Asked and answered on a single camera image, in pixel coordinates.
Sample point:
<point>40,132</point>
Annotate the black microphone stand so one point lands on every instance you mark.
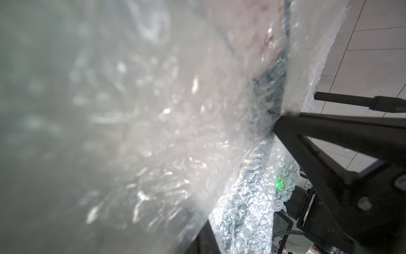
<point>376,103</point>

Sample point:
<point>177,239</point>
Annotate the bubble wrap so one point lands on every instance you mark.
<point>122,122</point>

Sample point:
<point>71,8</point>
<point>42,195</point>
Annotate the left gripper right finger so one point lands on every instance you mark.
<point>369,207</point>

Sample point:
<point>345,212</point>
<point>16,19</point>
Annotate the green rimmed plate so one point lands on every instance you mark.
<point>243,219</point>

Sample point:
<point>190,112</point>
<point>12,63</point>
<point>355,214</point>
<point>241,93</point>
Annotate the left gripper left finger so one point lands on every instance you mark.
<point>205,242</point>

